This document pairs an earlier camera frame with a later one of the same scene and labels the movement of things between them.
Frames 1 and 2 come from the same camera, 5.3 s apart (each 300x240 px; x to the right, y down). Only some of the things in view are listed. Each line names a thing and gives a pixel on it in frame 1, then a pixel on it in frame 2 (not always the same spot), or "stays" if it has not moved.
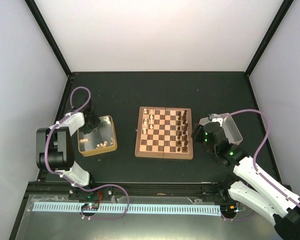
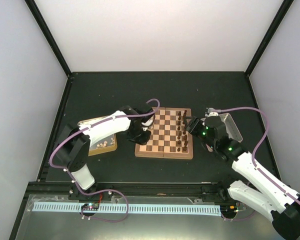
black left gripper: x=98 y=121 → x=142 y=141
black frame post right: x=271 y=30 stays
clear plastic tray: x=229 y=128 stays
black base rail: x=131 y=189 stays
